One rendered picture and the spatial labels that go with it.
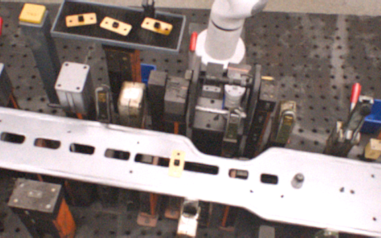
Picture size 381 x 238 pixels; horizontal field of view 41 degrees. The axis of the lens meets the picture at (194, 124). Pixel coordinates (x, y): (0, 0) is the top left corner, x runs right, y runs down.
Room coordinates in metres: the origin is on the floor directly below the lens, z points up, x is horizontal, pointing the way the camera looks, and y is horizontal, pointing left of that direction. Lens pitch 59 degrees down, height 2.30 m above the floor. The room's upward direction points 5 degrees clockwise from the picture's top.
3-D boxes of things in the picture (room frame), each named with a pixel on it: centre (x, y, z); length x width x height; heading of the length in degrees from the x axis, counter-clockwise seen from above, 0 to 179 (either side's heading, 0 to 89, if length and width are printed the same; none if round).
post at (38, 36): (1.02, 0.50, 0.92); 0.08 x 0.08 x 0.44; 86
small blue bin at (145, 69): (1.11, 0.21, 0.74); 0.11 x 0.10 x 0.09; 86
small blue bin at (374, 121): (1.04, -0.62, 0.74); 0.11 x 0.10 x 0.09; 86
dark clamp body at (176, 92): (0.85, 0.06, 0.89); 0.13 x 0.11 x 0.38; 176
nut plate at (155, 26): (1.01, 0.13, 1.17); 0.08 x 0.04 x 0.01; 75
